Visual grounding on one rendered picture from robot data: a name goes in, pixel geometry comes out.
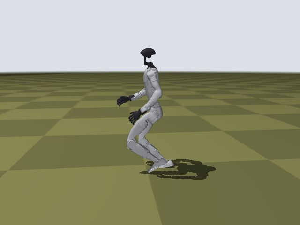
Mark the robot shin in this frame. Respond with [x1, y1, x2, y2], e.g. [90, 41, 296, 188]
[146, 142, 168, 162]
[127, 140, 159, 163]

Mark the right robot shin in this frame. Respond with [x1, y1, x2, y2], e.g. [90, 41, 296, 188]
[146, 142, 168, 162]

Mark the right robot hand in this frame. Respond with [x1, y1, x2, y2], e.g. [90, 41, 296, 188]
[117, 95, 134, 107]

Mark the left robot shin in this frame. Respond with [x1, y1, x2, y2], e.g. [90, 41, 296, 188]
[127, 140, 159, 163]

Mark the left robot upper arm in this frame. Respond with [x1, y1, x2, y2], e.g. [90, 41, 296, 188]
[147, 70, 163, 99]

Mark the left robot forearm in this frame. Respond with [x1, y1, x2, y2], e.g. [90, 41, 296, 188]
[140, 91, 160, 113]

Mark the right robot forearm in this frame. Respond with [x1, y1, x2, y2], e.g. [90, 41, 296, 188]
[131, 88, 146, 101]

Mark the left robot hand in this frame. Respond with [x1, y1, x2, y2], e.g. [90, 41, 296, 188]
[129, 109, 147, 125]

